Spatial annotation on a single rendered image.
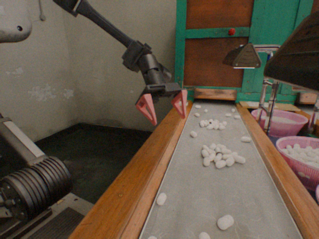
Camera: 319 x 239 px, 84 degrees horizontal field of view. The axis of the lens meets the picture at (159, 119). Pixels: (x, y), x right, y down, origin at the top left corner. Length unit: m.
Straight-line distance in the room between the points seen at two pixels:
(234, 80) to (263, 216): 1.08
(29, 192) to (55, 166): 0.09
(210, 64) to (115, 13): 1.54
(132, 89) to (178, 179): 2.03
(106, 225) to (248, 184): 0.38
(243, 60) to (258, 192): 0.38
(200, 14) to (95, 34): 1.62
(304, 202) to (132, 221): 0.37
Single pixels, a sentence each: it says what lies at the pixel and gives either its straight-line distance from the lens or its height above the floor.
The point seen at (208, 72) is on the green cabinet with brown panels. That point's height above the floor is 0.97.
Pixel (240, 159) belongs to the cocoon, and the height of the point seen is 0.76.
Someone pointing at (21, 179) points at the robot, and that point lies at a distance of 0.56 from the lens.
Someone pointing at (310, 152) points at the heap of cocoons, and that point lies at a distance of 0.85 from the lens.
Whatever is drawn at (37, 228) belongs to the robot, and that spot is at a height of 0.48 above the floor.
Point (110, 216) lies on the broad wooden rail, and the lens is 0.42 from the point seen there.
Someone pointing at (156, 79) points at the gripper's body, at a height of 1.01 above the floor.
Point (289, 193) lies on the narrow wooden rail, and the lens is 0.55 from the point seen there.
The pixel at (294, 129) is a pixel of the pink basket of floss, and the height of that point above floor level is 0.73.
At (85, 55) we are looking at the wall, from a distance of 2.83.
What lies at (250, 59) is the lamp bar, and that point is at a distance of 0.63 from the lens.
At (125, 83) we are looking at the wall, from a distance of 2.51.
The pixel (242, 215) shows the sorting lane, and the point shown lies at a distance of 0.48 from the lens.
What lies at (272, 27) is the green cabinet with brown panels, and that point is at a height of 1.26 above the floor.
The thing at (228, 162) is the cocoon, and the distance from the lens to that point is 0.62.
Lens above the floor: 1.06
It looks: 18 degrees down
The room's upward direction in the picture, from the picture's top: straight up
